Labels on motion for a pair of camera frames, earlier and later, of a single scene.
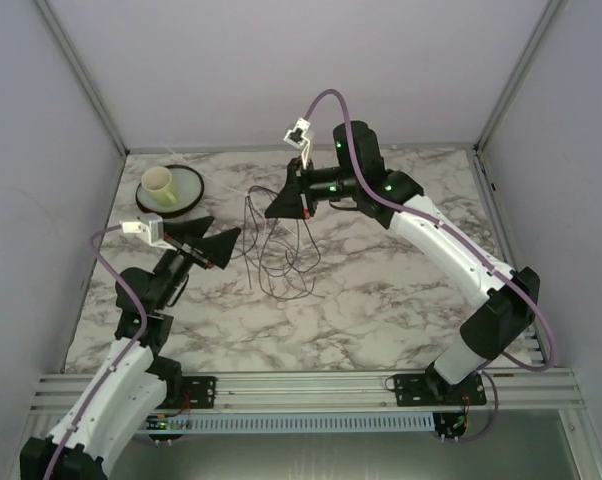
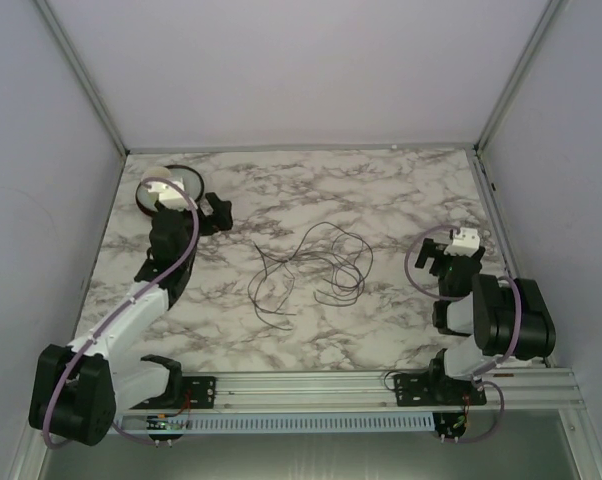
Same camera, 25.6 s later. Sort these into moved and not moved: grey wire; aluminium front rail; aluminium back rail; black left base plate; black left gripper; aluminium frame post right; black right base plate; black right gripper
Moved: grey wire; black left gripper; black right gripper
Not moved: aluminium front rail; aluminium frame post right; black right base plate; black left base plate; aluminium back rail
